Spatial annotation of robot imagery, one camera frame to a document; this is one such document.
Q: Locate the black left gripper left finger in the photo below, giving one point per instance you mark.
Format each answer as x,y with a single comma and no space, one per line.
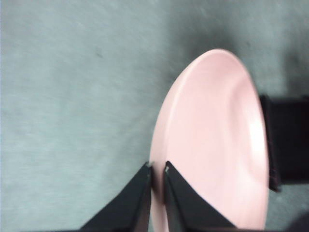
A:
128,207

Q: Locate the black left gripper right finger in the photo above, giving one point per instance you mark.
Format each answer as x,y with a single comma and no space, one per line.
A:
186,207

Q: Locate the pink round plate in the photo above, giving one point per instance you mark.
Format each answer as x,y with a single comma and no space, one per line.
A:
212,135

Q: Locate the black plate rack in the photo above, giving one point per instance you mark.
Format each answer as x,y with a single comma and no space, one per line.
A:
287,140

